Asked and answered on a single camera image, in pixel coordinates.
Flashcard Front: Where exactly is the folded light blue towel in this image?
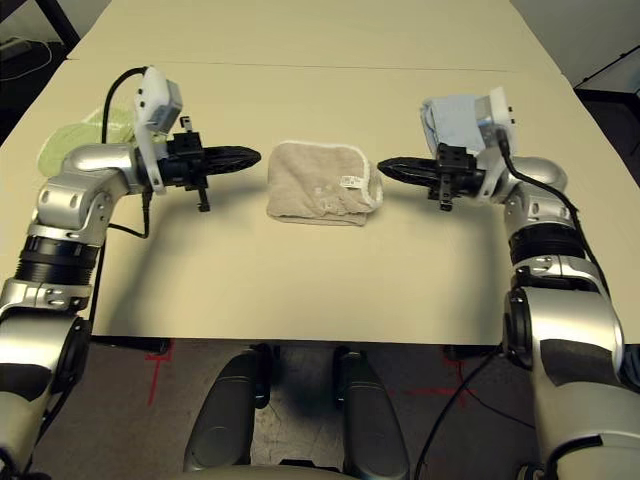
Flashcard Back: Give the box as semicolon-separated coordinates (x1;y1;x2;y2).
420;93;489;157

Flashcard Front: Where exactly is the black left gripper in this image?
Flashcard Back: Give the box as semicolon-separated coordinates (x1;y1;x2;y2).
159;115;263;214

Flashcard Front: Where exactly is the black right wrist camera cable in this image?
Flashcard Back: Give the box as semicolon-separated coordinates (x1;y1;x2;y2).
414;128;614;480

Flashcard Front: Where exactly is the grey robot leg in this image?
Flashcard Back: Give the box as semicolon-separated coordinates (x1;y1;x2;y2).
182;343;279;474
333;344;409;479

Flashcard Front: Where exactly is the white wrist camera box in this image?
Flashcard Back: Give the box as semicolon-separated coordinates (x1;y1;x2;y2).
472;87;516;204
132;67;185;195

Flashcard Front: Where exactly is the folded green towel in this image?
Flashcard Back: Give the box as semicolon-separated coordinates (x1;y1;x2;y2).
38;106;139;177

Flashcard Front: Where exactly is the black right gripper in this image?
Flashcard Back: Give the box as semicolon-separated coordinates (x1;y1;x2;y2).
377;142;489;211

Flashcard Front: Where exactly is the black tripod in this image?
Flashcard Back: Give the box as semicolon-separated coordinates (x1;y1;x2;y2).
582;44;640;84

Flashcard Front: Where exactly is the grey power strip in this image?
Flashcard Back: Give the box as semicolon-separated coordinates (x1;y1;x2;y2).
0;38;31;60

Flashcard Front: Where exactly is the black side table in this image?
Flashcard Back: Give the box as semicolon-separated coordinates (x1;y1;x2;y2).
574;82;640;166

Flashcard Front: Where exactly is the grey right robot leg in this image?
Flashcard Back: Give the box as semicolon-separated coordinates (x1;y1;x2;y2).
333;344;409;479

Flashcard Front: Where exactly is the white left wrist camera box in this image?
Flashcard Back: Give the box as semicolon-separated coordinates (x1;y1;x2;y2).
132;67;185;195

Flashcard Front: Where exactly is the thin white floor cable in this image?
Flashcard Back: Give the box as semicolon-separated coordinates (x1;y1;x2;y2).
0;42;54;81

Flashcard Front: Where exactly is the black table foot bar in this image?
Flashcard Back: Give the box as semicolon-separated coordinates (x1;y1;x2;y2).
89;337;170;355

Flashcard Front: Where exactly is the black table frame leg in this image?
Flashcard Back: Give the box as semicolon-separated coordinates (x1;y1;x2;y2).
37;0;81;49

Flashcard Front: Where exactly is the beige towel with white trim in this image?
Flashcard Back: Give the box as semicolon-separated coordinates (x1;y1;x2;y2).
265;140;385;227

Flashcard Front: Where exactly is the grey left robot leg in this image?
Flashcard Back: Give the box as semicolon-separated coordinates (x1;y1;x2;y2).
182;343;279;474

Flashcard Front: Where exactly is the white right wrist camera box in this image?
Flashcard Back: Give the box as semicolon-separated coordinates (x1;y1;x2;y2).
472;87;516;204

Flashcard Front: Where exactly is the beige robot waist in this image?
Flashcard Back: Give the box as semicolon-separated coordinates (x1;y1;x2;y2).
172;464;351;480

